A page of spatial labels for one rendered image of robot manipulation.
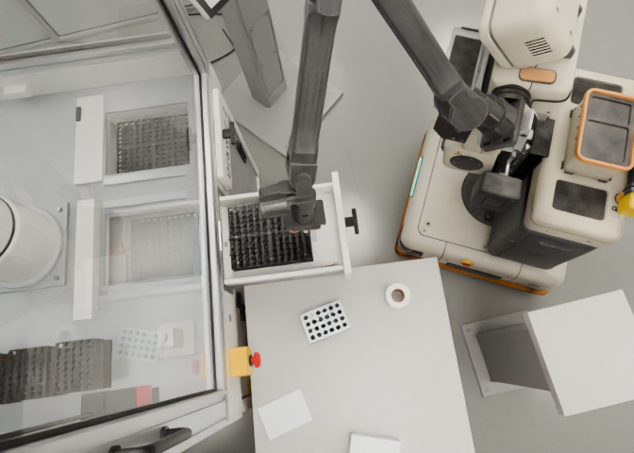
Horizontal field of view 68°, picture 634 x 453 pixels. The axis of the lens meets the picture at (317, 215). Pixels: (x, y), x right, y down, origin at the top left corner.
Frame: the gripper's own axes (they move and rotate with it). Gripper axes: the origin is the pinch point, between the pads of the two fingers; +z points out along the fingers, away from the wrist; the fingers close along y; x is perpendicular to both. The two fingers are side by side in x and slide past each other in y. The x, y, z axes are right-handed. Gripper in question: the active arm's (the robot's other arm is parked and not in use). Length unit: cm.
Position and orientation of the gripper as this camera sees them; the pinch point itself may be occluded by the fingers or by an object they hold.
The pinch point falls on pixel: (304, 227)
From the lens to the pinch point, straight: 122.0
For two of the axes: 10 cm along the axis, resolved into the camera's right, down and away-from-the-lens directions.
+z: -0.2, 4.0, 9.2
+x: -1.4, -9.1, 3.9
